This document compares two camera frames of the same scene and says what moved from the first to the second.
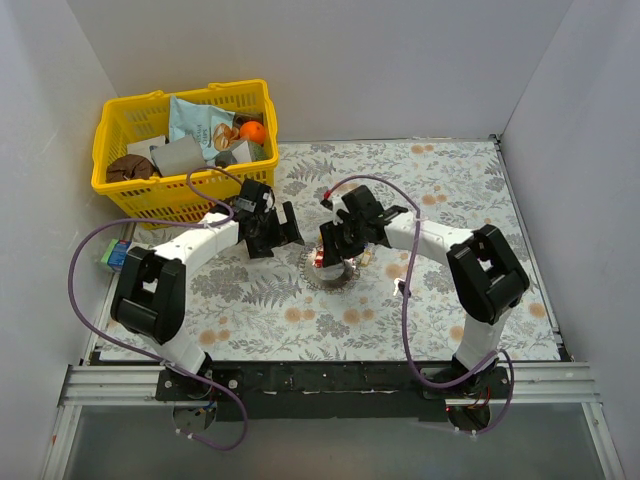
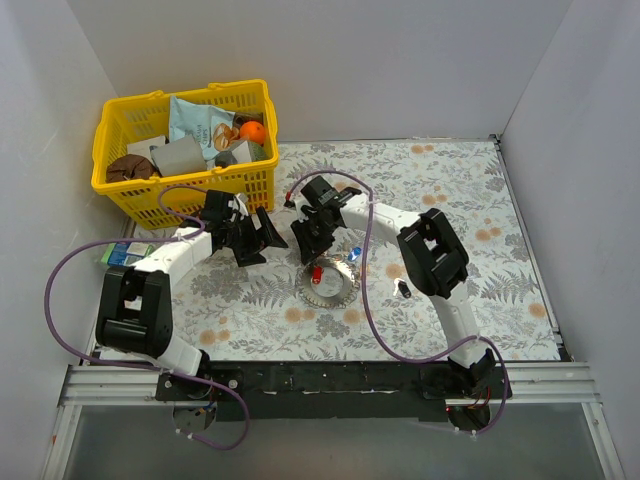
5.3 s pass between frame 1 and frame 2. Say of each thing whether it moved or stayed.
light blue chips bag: stayed
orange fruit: stayed
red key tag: moved
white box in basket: stayed
